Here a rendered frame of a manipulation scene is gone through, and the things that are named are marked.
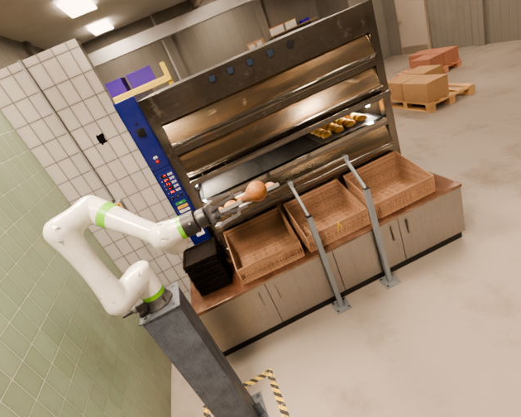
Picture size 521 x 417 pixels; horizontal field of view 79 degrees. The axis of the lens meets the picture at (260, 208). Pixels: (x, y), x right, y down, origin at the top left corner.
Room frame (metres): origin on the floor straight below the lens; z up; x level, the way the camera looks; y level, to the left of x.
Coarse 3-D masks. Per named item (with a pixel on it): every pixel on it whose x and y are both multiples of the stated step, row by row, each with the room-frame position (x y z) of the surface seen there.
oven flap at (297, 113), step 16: (352, 80) 2.69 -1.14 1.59; (368, 80) 2.68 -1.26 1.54; (320, 96) 2.67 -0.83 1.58; (336, 96) 2.66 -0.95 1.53; (352, 96) 2.65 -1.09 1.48; (288, 112) 2.64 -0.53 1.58; (304, 112) 2.63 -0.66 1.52; (320, 112) 2.62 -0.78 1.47; (240, 128) 2.63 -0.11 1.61; (256, 128) 2.62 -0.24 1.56; (272, 128) 2.61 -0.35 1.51; (288, 128) 2.58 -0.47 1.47; (208, 144) 2.60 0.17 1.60; (224, 144) 2.59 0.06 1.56; (240, 144) 2.58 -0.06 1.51; (256, 144) 2.55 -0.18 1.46; (192, 160) 2.57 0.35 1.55; (208, 160) 2.56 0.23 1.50
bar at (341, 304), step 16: (336, 160) 2.27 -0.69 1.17; (304, 176) 2.24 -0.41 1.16; (272, 192) 2.22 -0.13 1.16; (368, 192) 2.04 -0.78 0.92; (304, 208) 2.08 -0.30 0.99; (368, 208) 2.07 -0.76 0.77; (320, 240) 2.01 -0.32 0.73; (320, 256) 2.04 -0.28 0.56; (384, 256) 2.04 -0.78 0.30; (336, 288) 2.01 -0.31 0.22; (336, 304) 2.05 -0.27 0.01
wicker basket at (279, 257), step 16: (240, 224) 2.54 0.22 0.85; (272, 224) 2.52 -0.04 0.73; (288, 224) 2.32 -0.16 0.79; (240, 240) 2.51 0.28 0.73; (256, 240) 2.50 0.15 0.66; (272, 240) 2.49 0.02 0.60; (288, 240) 2.40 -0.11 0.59; (240, 256) 2.46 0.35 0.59; (256, 256) 2.36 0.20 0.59; (272, 256) 2.09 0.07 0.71; (288, 256) 2.17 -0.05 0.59; (240, 272) 2.08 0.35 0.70; (256, 272) 2.08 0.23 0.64
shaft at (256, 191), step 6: (252, 186) 0.42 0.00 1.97; (258, 186) 0.42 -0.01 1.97; (264, 186) 0.42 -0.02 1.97; (246, 192) 0.42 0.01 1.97; (252, 192) 0.41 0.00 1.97; (258, 192) 0.41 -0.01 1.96; (264, 192) 0.41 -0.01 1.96; (246, 198) 0.52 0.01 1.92; (252, 198) 0.41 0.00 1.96; (258, 198) 0.41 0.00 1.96; (264, 198) 0.42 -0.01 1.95
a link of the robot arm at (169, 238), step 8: (160, 224) 1.13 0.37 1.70; (168, 224) 1.11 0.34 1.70; (176, 224) 1.10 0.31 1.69; (152, 232) 1.10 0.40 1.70; (160, 232) 1.09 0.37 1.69; (168, 232) 1.09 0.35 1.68; (176, 232) 1.09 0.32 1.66; (152, 240) 1.09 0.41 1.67; (160, 240) 1.08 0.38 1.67; (168, 240) 1.08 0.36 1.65; (176, 240) 1.09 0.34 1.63; (160, 248) 1.09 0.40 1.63; (168, 248) 1.09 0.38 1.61; (176, 248) 1.15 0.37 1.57
